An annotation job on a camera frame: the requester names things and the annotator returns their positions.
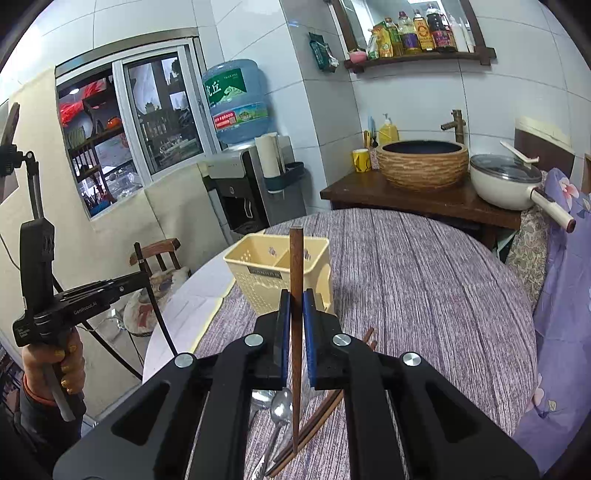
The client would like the dark wooden mirror shelf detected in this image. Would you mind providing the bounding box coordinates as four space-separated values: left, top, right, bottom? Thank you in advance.
332 0 497 75

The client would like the dark soy sauce bottle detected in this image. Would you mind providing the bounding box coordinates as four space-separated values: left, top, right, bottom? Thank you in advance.
426 4 458 52

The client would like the person's left hand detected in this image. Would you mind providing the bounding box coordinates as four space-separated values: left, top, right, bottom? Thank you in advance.
23 331 86 403

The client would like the white cooking pot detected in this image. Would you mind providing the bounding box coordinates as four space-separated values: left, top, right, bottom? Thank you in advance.
468 153 577 232

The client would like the purple label oil bottle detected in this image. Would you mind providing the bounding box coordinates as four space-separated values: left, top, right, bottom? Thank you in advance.
398 11 422 54

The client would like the paisley patterned cloth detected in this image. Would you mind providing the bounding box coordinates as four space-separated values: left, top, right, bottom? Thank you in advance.
505 172 551 308

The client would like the white squeeze bottle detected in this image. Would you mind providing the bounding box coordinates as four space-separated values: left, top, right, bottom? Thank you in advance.
450 14 476 52

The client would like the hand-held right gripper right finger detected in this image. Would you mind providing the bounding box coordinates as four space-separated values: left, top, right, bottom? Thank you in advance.
303 290 540 480

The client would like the bronze faucet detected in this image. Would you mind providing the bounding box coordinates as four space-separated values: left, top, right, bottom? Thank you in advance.
440 109 468 145

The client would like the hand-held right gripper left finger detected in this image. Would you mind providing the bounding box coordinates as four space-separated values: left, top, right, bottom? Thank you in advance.
53 291 291 480

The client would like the blue water jug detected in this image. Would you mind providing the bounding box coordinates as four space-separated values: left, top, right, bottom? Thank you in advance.
202 59 276 145

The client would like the purple floral blanket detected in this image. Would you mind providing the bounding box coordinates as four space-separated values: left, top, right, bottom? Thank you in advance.
512 167 591 472

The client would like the woven pattern sink basin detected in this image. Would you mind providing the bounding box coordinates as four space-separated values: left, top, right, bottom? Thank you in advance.
376 140 470 193

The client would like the sliding glass window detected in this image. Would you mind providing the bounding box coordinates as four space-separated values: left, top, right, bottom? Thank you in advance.
55 39 222 219

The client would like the silver metal utensil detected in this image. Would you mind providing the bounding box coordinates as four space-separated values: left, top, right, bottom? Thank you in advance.
250 390 278 418

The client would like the white ladle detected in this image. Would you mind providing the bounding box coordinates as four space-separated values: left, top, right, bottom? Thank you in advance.
500 141 540 165

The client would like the glass pot lid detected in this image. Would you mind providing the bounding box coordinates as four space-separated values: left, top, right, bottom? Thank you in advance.
469 154 543 182

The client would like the brown cream-topped chair back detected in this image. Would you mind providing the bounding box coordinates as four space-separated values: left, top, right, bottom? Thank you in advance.
514 117 577 175

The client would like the green packet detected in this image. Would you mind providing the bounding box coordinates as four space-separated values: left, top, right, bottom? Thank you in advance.
308 32 340 72

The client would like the dark wooden vanity cabinet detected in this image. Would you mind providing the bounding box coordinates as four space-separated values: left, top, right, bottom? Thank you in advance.
320 168 525 250

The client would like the silver metal spoon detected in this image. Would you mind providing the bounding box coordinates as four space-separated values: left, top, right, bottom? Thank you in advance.
253 388 294 480

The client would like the brown wooden chopstick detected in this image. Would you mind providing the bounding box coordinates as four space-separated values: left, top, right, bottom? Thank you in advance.
289 226 304 455
267 329 376 477
272 340 378 467
300 390 343 439

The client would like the yellow snack packet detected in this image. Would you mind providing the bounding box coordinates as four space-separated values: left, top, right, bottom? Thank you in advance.
368 25 393 60

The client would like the cream perforated utensil holder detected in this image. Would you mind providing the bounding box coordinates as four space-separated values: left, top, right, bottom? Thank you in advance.
224 234 334 315

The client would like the person's left forearm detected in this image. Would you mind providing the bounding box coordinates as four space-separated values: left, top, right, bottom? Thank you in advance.
18 384 86 462

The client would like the green capped oil bottle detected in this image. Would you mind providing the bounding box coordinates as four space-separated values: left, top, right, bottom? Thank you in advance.
384 17 404 57

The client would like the orange label oil bottle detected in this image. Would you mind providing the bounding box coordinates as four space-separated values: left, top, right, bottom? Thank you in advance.
412 9 436 51

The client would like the yellow soap pump bottle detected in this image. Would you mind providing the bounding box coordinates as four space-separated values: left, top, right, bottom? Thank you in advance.
379 114 400 146

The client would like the white paper cup tube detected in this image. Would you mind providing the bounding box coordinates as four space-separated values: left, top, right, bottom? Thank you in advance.
255 132 283 179

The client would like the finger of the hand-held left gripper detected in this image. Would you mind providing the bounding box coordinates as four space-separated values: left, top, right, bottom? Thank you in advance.
105 271 151 302

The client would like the grey water dispenser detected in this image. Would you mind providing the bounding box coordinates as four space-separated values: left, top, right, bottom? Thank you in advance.
198 141 308 236

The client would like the teal cup tray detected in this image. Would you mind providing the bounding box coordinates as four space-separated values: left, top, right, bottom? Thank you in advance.
264 161 305 193

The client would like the purple striped tablecloth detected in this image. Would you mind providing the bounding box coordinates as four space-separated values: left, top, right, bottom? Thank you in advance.
191 208 539 480

